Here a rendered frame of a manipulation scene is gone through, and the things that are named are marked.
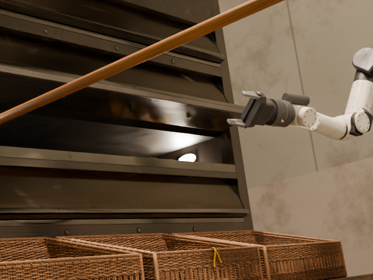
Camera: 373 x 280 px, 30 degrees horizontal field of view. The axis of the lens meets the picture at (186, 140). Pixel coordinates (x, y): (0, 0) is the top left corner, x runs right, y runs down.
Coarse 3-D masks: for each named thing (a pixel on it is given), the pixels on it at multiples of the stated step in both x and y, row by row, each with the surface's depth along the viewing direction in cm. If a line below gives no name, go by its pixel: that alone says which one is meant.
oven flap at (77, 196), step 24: (0, 168) 242; (0, 192) 236; (24, 192) 244; (48, 192) 251; (72, 192) 260; (96, 192) 269; (120, 192) 278; (144, 192) 289; (168, 192) 300; (192, 192) 312; (216, 192) 325; (0, 216) 231; (24, 216) 238; (48, 216) 246; (72, 216) 254; (96, 216) 262; (120, 216) 272; (144, 216) 282; (168, 216) 292; (192, 216) 304; (216, 216) 316; (240, 216) 330
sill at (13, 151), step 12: (0, 156) 240; (12, 156) 243; (24, 156) 247; (36, 156) 251; (48, 156) 255; (60, 156) 259; (72, 156) 264; (84, 156) 268; (96, 156) 273; (108, 156) 278; (120, 156) 283; (132, 156) 288; (180, 168) 309; (192, 168) 314; (204, 168) 321; (216, 168) 328; (228, 168) 334
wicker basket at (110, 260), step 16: (0, 240) 227; (16, 240) 232; (32, 240) 237; (48, 240) 239; (0, 256) 225; (32, 256) 233; (48, 256) 238; (64, 256) 233; (80, 256) 226; (96, 256) 196; (112, 256) 199; (128, 256) 205; (0, 272) 173; (16, 272) 176; (32, 272) 180; (48, 272) 183; (64, 272) 187; (80, 272) 191; (96, 272) 195; (112, 272) 199; (128, 272) 203
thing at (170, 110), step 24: (0, 72) 231; (24, 72) 238; (0, 96) 247; (24, 96) 252; (72, 96) 262; (96, 96) 268; (120, 96) 274; (144, 96) 280; (168, 96) 291; (144, 120) 304; (168, 120) 312; (192, 120) 320; (216, 120) 328
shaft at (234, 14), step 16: (256, 0) 151; (272, 0) 149; (224, 16) 157; (240, 16) 155; (192, 32) 163; (208, 32) 161; (144, 48) 174; (160, 48) 170; (112, 64) 180; (128, 64) 177; (80, 80) 188; (96, 80) 185; (48, 96) 197; (16, 112) 207
